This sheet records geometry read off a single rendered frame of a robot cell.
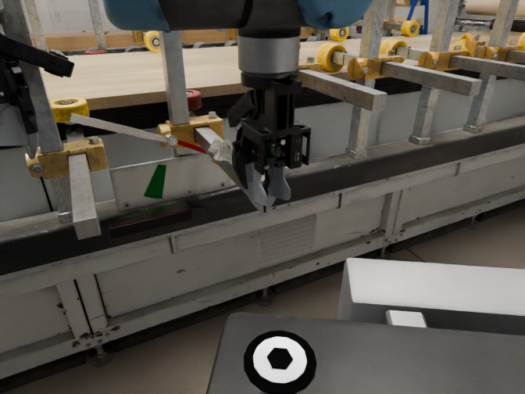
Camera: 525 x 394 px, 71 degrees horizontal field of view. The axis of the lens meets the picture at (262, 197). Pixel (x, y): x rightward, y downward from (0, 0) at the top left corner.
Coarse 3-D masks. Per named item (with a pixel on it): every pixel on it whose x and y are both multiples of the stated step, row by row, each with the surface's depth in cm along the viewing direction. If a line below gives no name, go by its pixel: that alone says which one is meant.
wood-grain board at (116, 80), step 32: (480, 32) 228; (96, 64) 125; (128, 64) 125; (160, 64) 125; (192, 64) 125; (224, 64) 125; (416, 64) 125; (64, 96) 86; (96, 96) 86; (128, 96) 89; (160, 96) 92
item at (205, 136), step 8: (200, 128) 78; (208, 128) 78; (200, 136) 76; (208, 136) 74; (216, 136) 74; (200, 144) 77; (208, 144) 72; (208, 152) 73; (216, 160) 69; (224, 160) 65; (224, 168) 66; (232, 168) 62; (232, 176) 63; (240, 184) 60
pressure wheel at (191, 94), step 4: (188, 92) 88; (192, 92) 88; (196, 92) 87; (188, 96) 84; (192, 96) 84; (196, 96) 85; (200, 96) 87; (188, 100) 84; (192, 100) 85; (196, 100) 85; (200, 100) 87; (188, 104) 84; (192, 104) 85; (196, 104) 86; (200, 104) 87; (188, 108) 85; (192, 108) 85; (196, 108) 86; (188, 112) 88
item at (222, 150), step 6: (216, 144) 68; (222, 144) 67; (228, 144) 66; (210, 150) 66; (216, 150) 66; (222, 150) 64; (228, 150) 64; (216, 156) 64; (222, 156) 64; (228, 156) 63
